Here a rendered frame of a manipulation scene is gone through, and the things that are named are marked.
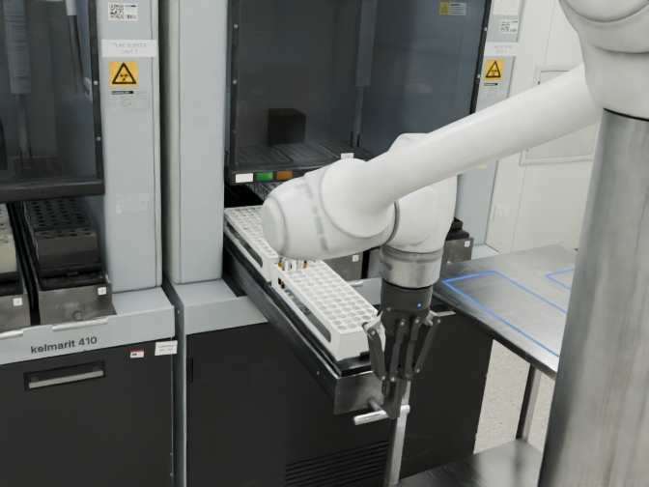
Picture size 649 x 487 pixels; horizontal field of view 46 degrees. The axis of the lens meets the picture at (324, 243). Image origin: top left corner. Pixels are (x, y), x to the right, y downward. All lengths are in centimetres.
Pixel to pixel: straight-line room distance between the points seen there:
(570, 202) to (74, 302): 275
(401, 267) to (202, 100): 65
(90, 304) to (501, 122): 96
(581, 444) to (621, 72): 29
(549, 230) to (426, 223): 278
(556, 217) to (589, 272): 318
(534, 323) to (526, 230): 225
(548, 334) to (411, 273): 44
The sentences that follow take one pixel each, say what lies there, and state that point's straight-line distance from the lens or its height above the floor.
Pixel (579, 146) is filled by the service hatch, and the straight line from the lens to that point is 373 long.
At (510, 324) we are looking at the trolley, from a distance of 144.
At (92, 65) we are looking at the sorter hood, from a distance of 147.
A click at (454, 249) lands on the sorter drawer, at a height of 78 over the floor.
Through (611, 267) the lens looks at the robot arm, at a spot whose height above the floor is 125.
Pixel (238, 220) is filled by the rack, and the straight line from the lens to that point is 168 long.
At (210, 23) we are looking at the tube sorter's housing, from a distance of 153.
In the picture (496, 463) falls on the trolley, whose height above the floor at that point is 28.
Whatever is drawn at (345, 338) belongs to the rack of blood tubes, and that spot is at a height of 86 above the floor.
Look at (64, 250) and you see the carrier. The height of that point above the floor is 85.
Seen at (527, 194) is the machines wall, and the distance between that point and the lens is 362.
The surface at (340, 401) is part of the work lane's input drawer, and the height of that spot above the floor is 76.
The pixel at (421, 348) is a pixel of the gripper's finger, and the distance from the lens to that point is 118.
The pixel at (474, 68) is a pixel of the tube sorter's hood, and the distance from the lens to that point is 182.
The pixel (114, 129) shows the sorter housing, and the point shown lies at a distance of 152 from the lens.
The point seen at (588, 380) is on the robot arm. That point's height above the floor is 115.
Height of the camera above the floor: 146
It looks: 22 degrees down
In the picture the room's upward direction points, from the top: 4 degrees clockwise
